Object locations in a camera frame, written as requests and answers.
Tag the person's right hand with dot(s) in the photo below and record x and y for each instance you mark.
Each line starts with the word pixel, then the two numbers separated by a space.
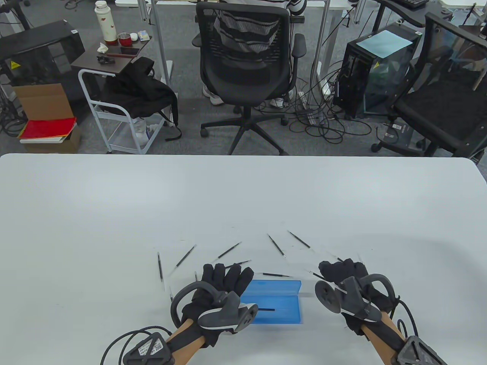
pixel 342 270

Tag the person's left hand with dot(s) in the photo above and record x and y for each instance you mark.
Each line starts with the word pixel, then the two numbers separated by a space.
pixel 224 279

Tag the pen refills group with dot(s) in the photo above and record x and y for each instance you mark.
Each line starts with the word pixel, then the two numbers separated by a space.
pixel 229 250

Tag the blue plastic stationery box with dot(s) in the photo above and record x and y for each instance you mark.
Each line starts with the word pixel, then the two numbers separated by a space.
pixel 281 308

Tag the person's left forearm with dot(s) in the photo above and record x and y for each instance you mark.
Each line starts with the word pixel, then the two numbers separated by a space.
pixel 190 349

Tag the person's right forearm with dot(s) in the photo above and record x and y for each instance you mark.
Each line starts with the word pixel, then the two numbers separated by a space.
pixel 380 342

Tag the low cardboard box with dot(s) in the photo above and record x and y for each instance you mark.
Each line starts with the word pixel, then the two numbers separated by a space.
pixel 72 142

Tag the open cardboard box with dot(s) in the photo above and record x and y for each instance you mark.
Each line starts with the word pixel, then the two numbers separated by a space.
pixel 42 102

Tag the black floor device with label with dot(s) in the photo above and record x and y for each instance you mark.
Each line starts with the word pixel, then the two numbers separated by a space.
pixel 403 133

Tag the clear plastic bottle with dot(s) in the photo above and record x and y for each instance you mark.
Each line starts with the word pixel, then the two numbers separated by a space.
pixel 141 129

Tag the white power strip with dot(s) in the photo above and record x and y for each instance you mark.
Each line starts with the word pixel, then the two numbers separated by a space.
pixel 304 100

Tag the black mesh armchair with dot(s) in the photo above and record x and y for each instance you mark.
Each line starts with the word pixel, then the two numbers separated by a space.
pixel 437 110

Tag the black glass-sided computer tower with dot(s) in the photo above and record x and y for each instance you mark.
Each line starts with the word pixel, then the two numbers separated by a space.
pixel 354 76

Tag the black mesh office chair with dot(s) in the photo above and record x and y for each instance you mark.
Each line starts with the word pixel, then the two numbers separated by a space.
pixel 243 76

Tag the black backpack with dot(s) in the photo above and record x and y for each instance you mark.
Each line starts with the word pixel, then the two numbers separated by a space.
pixel 139 91

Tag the white book stack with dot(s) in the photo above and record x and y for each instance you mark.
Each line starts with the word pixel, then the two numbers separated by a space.
pixel 40 140

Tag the light blue paper sheet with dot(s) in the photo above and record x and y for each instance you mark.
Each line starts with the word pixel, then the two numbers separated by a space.
pixel 384 42

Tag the red folder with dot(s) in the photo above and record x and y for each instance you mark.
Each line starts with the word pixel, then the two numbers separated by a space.
pixel 47 128

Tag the dark smartphone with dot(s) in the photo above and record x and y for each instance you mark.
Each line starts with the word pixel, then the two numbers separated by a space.
pixel 129 50

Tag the white desk with metal legs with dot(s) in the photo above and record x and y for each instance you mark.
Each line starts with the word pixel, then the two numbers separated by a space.
pixel 161 38

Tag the small black clip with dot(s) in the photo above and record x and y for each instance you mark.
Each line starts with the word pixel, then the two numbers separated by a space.
pixel 104 59

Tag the white cart with dark top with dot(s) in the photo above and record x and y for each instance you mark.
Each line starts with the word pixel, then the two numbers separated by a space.
pixel 87 62

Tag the small blue yellow packet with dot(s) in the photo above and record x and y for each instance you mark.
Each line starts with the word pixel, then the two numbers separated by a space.
pixel 144 35

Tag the red metal cup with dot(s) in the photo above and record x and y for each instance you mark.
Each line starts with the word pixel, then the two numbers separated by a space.
pixel 124 39

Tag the crumpled white tissue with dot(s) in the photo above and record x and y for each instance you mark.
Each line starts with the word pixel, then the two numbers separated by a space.
pixel 102 48

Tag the black desk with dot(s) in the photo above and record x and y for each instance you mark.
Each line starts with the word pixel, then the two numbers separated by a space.
pixel 399 11

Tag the black keyboard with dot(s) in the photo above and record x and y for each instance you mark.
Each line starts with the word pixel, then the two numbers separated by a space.
pixel 414 3

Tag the white thermos bottle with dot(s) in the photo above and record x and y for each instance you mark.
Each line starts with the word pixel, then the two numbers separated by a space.
pixel 105 23

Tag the black desk frame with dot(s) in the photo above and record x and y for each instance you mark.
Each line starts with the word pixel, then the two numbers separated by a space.
pixel 17 11

